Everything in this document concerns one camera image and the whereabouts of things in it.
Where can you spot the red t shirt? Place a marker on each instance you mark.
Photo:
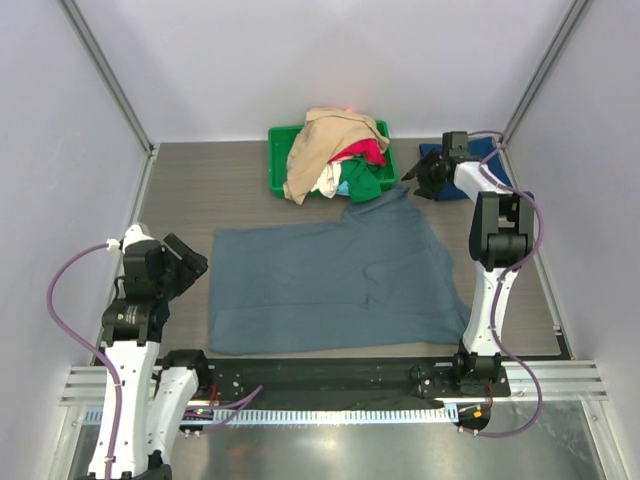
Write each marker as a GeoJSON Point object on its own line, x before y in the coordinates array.
{"type": "Point", "coordinates": [369, 149]}

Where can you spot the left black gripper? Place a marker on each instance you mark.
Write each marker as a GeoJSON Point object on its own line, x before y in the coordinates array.
{"type": "Point", "coordinates": [196, 261]}

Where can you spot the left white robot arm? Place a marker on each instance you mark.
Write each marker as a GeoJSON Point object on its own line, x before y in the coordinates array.
{"type": "Point", "coordinates": [146, 395]}

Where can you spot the green t shirt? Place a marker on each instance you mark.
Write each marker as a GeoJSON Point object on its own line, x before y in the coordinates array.
{"type": "Point", "coordinates": [363, 184]}

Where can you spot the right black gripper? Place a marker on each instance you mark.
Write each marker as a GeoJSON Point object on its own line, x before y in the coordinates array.
{"type": "Point", "coordinates": [427, 189]}

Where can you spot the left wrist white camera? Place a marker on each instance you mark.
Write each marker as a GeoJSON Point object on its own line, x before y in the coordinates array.
{"type": "Point", "coordinates": [137, 232]}

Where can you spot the white t shirt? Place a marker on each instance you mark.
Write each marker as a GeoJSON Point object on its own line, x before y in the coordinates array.
{"type": "Point", "coordinates": [328, 181]}

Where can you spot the green plastic bin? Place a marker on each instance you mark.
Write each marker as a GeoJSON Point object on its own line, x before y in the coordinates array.
{"type": "Point", "coordinates": [280, 141]}

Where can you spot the beige t shirt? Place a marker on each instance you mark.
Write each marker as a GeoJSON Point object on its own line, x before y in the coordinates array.
{"type": "Point", "coordinates": [325, 133]}

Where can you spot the aluminium frame rail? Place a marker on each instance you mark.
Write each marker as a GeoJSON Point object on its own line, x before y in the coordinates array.
{"type": "Point", "coordinates": [559, 380]}

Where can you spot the grey-blue t shirt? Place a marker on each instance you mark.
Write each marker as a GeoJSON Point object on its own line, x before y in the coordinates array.
{"type": "Point", "coordinates": [378, 276]}

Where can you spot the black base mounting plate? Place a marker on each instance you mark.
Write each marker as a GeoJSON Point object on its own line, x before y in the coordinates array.
{"type": "Point", "coordinates": [346, 384]}

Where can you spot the light blue t shirt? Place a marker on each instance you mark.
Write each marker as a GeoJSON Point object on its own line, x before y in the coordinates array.
{"type": "Point", "coordinates": [343, 189]}

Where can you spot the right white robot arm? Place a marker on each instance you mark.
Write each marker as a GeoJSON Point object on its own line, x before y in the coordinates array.
{"type": "Point", "coordinates": [501, 237]}

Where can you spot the folded dark blue t shirt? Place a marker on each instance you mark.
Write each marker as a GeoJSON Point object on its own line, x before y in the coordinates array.
{"type": "Point", "coordinates": [479, 147]}

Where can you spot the white slotted cable duct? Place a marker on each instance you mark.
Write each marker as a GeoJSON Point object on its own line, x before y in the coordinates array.
{"type": "Point", "coordinates": [447, 414]}

